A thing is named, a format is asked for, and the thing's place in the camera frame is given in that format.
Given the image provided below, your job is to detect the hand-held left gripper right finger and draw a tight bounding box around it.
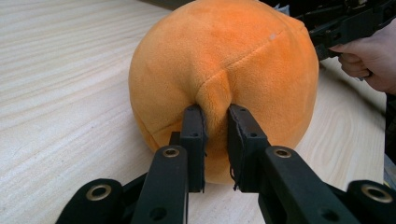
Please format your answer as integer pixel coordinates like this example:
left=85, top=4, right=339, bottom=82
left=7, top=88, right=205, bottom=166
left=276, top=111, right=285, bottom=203
left=226, top=104, right=359, bottom=224

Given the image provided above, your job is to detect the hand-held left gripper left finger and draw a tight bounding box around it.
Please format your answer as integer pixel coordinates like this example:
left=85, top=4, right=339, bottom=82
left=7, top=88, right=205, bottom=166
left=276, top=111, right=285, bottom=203
left=131, top=104, right=208, bottom=224

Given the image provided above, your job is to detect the grey cloth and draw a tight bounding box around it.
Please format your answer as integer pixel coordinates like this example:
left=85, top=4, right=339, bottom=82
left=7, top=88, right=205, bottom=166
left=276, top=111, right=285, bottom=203
left=274, top=2, right=291, bottom=17

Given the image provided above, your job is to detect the orange plush toy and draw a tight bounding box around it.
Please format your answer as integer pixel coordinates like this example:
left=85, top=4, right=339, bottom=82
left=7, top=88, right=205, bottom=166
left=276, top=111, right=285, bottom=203
left=127, top=0, right=320, bottom=186

